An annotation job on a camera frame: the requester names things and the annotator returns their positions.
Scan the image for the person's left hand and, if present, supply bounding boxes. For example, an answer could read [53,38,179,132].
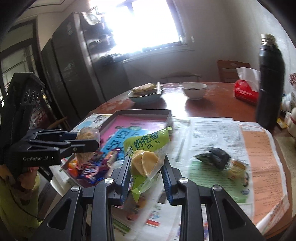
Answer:
[21,166,40,192]

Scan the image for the person's yellow-green clothing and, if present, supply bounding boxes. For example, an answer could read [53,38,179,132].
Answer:
[0,169,41,234]

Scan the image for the refrigerator side storage rack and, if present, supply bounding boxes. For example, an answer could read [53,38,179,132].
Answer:
[81,7,119,66]

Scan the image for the shallow cardboard box tray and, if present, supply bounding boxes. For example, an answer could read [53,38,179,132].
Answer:
[61,109,173,189]

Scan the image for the black thermos bottle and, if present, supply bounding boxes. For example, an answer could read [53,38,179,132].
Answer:
[255,34,285,130]

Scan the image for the colourful cartoon newspaper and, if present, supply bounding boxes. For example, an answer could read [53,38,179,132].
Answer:
[111,199,185,241]

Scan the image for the flatbread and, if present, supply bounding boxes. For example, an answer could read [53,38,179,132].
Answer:
[131,83,158,94]

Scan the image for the white small bottles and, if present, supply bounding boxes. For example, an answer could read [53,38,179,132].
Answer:
[281,93,296,112]

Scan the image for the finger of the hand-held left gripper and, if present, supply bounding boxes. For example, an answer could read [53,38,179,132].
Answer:
[30,139,100,154]
[28,128,80,142]

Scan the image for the yellow-brown snack packet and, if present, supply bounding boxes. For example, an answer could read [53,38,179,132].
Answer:
[228,159,250,181]

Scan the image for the dark refrigerator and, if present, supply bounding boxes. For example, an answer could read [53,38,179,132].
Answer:
[40,11,129,121]

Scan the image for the dark glass-paned door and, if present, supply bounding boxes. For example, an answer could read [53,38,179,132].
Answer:
[0,19,48,130]

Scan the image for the newspaper with blue picture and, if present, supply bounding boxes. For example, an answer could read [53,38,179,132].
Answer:
[70,113,116,134]

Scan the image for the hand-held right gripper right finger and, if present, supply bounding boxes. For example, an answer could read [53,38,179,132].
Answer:
[161,156,265,241]

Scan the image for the red tissue pack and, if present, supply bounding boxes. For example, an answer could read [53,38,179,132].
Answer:
[233,67,260,105]

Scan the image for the black snack packet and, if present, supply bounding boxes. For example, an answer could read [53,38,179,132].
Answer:
[194,147,232,170]

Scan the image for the white rabbit figurine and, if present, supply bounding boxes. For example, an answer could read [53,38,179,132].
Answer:
[285,108,296,130]

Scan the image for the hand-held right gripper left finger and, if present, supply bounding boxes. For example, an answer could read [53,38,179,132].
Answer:
[30,155,132,241]

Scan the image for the green milk curd packet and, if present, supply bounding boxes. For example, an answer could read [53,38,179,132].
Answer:
[123,126,173,202]

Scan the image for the square-back wooden chair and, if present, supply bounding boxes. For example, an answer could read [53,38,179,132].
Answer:
[217,60,251,82]

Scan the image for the white bowl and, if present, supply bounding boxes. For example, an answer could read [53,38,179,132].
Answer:
[183,83,208,100]

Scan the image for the round-back wooden chair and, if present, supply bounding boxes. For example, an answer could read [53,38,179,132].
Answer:
[161,72,201,82]
[46,116,71,133]

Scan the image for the text newspaper with orange panel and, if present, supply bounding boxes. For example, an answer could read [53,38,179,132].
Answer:
[172,117,290,230]

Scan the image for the clear pastry packet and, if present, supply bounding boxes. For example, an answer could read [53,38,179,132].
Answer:
[75,127,101,169]

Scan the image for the blue snack packet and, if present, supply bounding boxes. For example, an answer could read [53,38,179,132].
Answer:
[77,162,107,184]

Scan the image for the bright window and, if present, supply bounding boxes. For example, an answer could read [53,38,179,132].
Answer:
[88,0,193,58]

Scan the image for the pink printed book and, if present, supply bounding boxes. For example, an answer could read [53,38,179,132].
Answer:
[69,115,171,183]

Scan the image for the blue bowl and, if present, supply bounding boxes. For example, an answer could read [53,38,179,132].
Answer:
[127,89,164,104]

